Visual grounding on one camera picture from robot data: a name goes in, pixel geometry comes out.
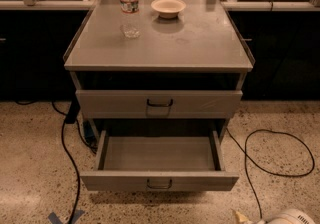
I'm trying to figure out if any blue tape cross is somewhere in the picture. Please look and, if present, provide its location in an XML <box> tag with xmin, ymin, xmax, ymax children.
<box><xmin>47</xmin><ymin>209</ymin><xmax>86</xmax><ymax>224</ymax></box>

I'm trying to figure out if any black cable floor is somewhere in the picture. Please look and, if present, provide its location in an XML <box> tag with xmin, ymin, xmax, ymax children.
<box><xmin>14</xmin><ymin>99</ymin><xmax>98</xmax><ymax>224</ymax></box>
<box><xmin>226</xmin><ymin>127</ymin><xmax>316</xmax><ymax>221</ymax></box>

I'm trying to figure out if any grey drawer cabinet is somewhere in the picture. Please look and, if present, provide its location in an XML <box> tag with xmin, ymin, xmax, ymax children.
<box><xmin>65</xmin><ymin>0</ymin><xmax>254</xmax><ymax>135</ymax></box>

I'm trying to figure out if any clear plastic water bottle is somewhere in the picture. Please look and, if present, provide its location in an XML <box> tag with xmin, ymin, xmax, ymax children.
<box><xmin>119</xmin><ymin>0</ymin><xmax>140</xmax><ymax>38</ymax></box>

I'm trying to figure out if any grey drawer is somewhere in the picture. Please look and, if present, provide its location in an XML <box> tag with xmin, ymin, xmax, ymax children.
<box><xmin>80</xmin><ymin>131</ymin><xmax>239</xmax><ymax>192</ymax></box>
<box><xmin>76</xmin><ymin>90</ymin><xmax>242</xmax><ymax>119</ymax></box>

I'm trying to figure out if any black cable right floor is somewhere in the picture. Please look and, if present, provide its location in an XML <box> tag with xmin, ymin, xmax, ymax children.
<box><xmin>226</xmin><ymin>127</ymin><xmax>316</xmax><ymax>221</ymax></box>

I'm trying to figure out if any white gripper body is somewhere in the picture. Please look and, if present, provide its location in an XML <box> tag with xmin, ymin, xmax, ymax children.
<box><xmin>264</xmin><ymin>209</ymin><xmax>316</xmax><ymax>224</ymax></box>

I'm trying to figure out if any black cable left floor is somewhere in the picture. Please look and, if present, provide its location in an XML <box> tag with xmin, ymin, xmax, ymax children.
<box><xmin>14</xmin><ymin>99</ymin><xmax>98</xmax><ymax>224</ymax></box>

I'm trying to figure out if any beige bowl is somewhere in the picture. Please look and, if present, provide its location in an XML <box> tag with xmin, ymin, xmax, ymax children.
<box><xmin>151</xmin><ymin>0</ymin><xmax>186</xmax><ymax>19</ymax></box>

